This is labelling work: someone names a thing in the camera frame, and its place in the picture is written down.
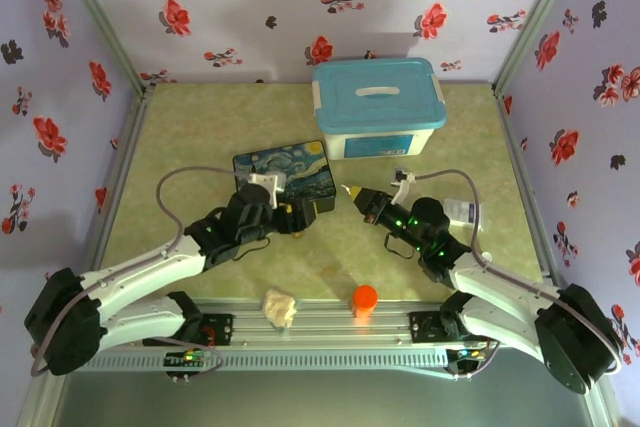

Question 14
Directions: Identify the perforated metal cable duct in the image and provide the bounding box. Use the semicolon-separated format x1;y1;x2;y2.
87;348;451;374

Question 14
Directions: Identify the thin black cable loop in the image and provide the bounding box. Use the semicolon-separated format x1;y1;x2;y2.
233;235;272;263
383;233;419;259

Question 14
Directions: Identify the starry night tin box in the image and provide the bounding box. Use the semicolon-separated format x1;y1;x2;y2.
232;139;339;213

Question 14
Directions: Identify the crumpled white tissue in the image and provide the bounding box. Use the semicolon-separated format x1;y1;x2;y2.
262;288;299;331

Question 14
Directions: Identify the white storage box blue lid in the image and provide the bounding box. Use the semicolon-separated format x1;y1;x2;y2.
312;57;448;162

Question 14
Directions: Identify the orange plastic bottle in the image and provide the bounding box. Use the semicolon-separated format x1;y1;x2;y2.
351;284;379;326

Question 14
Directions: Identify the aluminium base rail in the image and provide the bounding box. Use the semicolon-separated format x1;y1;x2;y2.
232;310;414;346

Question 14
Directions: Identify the aluminium side rail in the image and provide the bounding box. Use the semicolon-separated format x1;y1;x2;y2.
493;89;554;286
83;89;155;276

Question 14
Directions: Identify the aluminium frame post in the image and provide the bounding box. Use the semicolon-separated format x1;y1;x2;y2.
48;0;154;96
491;0;587;94

